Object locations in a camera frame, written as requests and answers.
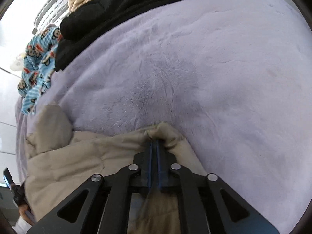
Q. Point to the beige puffer jacket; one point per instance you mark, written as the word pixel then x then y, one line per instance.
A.
pixel 85 156

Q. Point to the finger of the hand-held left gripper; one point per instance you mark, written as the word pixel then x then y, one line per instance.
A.
pixel 8 178

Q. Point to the blue monkey print pajamas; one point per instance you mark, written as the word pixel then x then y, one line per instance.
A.
pixel 39 63

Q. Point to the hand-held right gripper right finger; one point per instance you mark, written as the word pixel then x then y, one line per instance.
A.
pixel 160 158

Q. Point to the lilac plush blanket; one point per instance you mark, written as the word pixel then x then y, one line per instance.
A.
pixel 195 78

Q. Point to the black fleece garment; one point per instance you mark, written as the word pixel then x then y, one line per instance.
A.
pixel 117 12

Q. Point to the person's left hand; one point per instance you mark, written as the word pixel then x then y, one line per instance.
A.
pixel 26 214

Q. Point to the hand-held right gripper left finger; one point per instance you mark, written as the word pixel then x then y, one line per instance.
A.
pixel 151 156

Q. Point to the white plastic bag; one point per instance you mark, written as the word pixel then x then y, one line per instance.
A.
pixel 17 62

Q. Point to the grey quilted pillow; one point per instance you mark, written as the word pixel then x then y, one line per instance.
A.
pixel 51 7

